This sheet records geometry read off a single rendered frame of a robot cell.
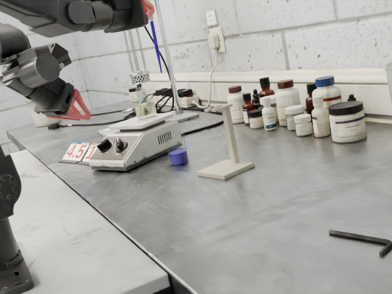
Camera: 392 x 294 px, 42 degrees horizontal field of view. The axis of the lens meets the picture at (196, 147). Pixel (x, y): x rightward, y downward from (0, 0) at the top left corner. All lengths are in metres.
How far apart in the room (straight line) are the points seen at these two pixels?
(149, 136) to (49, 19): 0.44
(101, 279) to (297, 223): 0.26
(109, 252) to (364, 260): 0.34
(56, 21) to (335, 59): 0.73
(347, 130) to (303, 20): 0.43
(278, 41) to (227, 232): 0.87
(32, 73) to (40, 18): 0.23
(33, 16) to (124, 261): 0.39
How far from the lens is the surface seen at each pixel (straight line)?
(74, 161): 1.36
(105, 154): 1.18
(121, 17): 0.96
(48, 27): 0.85
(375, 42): 1.21
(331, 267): 0.58
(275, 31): 1.49
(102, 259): 0.71
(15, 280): 0.71
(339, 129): 1.04
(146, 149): 1.16
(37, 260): 0.78
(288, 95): 1.25
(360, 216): 0.69
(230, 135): 0.97
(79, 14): 0.86
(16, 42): 1.10
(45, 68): 1.03
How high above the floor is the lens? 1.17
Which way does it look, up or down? 13 degrees down
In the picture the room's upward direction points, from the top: 11 degrees counter-clockwise
